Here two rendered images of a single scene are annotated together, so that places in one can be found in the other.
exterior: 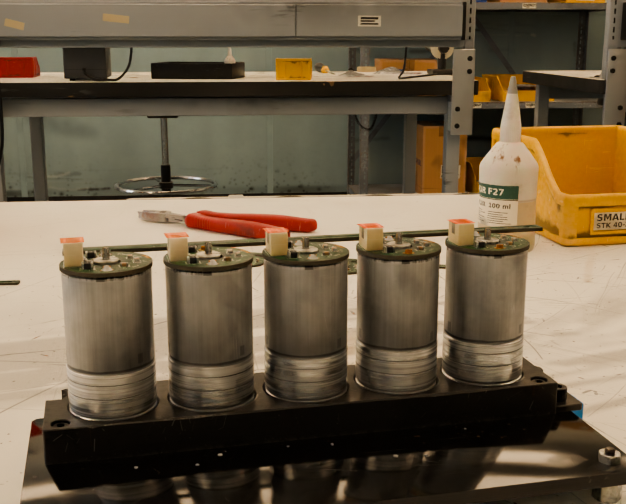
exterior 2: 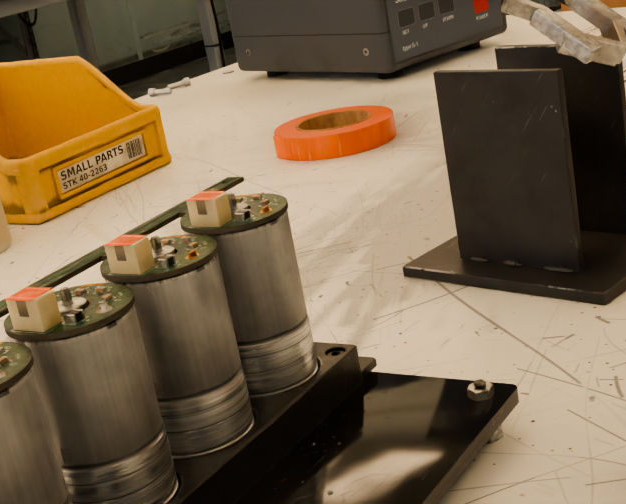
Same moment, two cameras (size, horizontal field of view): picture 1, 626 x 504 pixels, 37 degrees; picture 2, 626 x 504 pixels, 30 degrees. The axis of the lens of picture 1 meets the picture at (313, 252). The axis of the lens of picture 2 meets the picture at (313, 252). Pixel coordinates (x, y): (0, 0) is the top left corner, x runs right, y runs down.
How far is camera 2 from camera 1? 0.13 m
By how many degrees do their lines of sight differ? 41
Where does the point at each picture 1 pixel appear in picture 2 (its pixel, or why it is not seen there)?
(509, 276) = (288, 241)
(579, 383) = not seen: hidden behind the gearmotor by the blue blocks
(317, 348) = (148, 430)
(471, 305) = (260, 294)
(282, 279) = (78, 357)
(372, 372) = (194, 431)
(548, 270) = (64, 255)
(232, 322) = (48, 449)
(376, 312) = (180, 350)
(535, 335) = not seen: hidden behind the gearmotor
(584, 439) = (429, 389)
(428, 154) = not seen: outside the picture
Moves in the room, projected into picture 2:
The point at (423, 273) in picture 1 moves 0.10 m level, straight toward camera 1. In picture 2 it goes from (217, 274) to (605, 388)
